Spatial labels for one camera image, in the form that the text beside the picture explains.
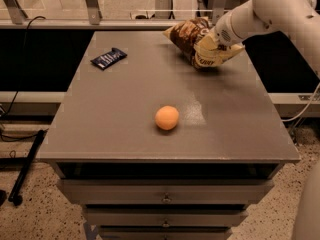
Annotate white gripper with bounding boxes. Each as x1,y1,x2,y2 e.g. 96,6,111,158
194,11,245,59

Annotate brown chip bag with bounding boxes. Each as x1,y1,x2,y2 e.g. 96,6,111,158
163,17,244,70

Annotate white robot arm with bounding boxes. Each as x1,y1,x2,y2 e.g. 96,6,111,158
195,0,320,240

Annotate blue rxbar blueberry bar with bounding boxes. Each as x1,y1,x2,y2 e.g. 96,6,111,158
91,48,127,71

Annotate orange fruit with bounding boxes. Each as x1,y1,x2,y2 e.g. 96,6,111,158
155,106,179,131

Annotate grey drawer cabinet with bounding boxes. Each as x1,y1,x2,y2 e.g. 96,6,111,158
38,31,299,240

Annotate black pole on floor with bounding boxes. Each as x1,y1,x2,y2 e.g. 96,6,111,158
8,130,46,206

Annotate metal railing frame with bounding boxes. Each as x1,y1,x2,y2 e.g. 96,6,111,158
0,0,254,31

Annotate white cable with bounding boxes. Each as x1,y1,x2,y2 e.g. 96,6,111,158
281,82,320,123

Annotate black cable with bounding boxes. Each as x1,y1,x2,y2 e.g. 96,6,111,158
0,15,47,143

